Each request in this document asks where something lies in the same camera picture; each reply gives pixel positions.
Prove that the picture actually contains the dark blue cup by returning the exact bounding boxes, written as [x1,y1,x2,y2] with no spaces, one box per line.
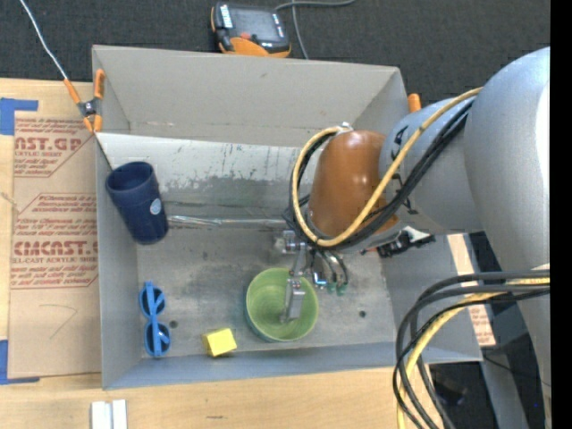
[105,161,170,246]

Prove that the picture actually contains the yellow block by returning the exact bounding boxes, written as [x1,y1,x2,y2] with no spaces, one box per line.
[201,327,239,358]

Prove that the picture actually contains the green bowl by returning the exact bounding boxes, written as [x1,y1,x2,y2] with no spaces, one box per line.
[244,266,320,343]

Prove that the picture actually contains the brown cardboard board red print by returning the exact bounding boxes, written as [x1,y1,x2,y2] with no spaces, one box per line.
[0,77,498,386]

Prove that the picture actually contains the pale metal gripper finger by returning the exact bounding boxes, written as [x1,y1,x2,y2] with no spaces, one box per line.
[279,279,293,324]
[287,279,307,322]

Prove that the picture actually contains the grey metal bin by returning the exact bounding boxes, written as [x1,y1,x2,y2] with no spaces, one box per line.
[91,45,484,391]

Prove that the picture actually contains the blue sunglasses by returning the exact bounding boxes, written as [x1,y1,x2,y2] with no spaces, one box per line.
[138,281,172,359]

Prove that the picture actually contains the black cylinder on white bracket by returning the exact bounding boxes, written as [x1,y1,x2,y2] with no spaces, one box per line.
[376,227,437,258]

